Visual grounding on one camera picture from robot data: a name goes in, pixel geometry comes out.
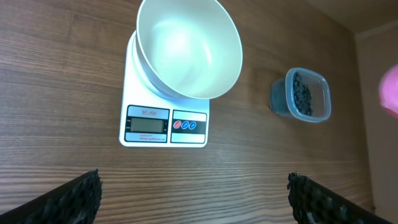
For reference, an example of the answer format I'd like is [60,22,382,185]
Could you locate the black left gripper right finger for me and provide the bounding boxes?
[287,172,391,224]

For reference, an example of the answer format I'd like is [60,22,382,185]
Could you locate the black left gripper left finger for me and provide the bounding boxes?
[1,169,103,224]

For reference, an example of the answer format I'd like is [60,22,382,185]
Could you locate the pink scoop with blue handle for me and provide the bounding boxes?
[378,65,398,118]

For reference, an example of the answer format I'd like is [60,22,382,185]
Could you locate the white digital kitchen scale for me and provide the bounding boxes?
[119,32,210,147]

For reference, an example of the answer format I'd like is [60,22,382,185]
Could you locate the white bowl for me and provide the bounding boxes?
[136,0,243,100]

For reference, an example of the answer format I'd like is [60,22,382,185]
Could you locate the black beans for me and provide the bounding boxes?
[293,73,313,116]

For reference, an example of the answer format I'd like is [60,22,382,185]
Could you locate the clear plastic container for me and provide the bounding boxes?
[269,67,331,123]

